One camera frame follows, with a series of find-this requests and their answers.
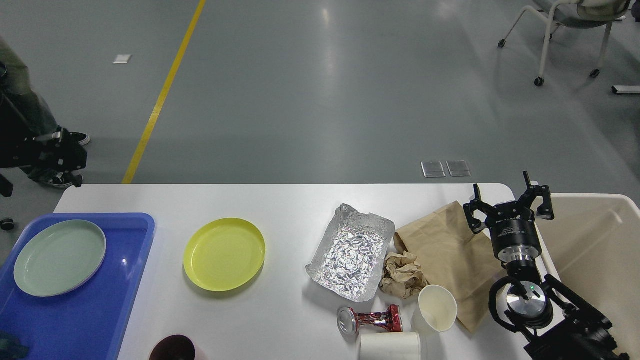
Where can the pale green plate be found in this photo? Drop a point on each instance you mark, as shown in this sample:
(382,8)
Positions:
(60,258)

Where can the brown paper bag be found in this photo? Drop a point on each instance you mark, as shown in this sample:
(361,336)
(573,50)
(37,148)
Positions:
(453,257)

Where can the right metal floor plate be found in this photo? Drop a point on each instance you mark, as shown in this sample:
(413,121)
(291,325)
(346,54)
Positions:
(459,168)

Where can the white floor marker tag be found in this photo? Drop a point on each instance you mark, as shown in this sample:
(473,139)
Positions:
(122,59)

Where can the yellow plastic plate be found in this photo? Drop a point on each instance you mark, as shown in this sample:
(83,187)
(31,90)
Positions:
(224,255)

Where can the dark teal mug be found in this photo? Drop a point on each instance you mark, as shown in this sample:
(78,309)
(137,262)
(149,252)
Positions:
(11,347)

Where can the pink mug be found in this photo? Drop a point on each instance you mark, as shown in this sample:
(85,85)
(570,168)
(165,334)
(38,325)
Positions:
(177,347)

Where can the metal floor plate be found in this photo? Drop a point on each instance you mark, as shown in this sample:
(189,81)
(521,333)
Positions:
(459,168)
(433,169)

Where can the aluminium foil tray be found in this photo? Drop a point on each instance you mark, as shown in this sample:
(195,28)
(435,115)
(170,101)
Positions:
(350,257)

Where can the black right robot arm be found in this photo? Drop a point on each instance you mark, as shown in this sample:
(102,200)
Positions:
(557,323)

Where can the white bar on floor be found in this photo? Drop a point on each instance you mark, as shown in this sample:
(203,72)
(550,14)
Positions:
(625,89)

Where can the upright white paper cup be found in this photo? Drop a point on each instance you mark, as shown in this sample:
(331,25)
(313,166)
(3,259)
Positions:
(436,311)

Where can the lying white paper cup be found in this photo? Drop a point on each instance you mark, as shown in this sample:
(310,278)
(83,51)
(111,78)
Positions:
(390,346)

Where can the blue plastic tray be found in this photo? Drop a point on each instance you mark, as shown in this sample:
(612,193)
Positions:
(88,323)

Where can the beige plastic bin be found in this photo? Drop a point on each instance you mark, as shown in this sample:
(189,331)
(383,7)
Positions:
(594,244)

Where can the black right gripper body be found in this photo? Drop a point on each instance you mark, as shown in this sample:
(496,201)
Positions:
(512,232)

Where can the person's legs with sneakers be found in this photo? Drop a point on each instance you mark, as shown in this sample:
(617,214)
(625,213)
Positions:
(16,84)

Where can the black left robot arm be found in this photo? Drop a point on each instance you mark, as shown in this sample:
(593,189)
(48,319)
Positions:
(31,138)

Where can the black caster wheel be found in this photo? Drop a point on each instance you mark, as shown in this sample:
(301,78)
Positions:
(7,224)

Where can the left metal floor plate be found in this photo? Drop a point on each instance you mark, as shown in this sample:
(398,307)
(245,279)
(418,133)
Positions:
(433,169)

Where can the crumpled brown paper ball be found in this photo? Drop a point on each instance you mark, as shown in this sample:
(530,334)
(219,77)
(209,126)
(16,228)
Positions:
(402,276)

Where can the white framed office chair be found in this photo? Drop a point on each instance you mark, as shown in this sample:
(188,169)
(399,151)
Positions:
(576,14)

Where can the crushed red soda can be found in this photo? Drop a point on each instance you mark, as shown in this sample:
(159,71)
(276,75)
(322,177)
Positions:
(349,321)

